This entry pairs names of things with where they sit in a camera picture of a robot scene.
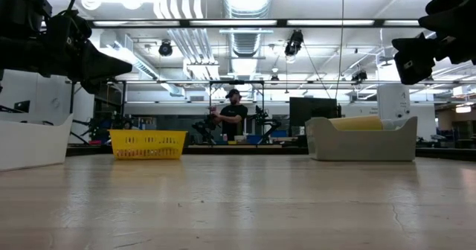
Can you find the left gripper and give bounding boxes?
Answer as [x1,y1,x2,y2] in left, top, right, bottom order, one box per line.
[0,9,134,95]

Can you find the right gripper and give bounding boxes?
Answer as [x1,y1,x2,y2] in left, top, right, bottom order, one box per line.
[390,31,476,86]

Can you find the yellow plastic mesh basket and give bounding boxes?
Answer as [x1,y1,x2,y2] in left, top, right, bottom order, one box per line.
[108,129,188,161]

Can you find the white plastic bin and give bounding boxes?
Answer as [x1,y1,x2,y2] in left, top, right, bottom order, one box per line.
[0,112,74,172]

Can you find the grey plastic bin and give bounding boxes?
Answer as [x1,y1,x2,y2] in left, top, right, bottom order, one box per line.
[304,115,419,162]

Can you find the black monitor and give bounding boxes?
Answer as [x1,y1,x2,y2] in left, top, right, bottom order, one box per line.
[289,96,342,129]

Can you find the black overhead rig beam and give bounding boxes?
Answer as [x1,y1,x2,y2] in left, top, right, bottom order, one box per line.
[85,18,422,29]

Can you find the person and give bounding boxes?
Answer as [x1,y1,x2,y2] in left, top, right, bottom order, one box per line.
[209,88,249,142]

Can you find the black background rig frame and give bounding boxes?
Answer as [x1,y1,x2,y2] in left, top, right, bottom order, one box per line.
[65,78,476,147]

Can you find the black ceiling camera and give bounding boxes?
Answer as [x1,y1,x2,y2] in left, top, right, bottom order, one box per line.
[158,40,174,57]

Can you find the black overhead rig camera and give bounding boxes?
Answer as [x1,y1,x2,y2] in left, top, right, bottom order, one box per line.
[283,29,305,57]

